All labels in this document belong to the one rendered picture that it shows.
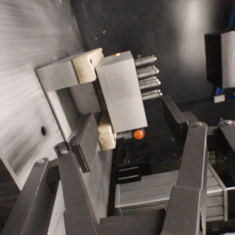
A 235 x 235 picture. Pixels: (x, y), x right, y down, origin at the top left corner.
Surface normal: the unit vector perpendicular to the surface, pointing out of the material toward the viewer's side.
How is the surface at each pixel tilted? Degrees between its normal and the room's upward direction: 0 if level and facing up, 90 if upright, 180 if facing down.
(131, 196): 90
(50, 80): 90
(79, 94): 90
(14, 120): 0
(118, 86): 90
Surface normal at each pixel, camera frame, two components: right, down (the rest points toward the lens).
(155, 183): -0.25, -0.88
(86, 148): 0.97, -0.22
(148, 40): -0.03, 0.40
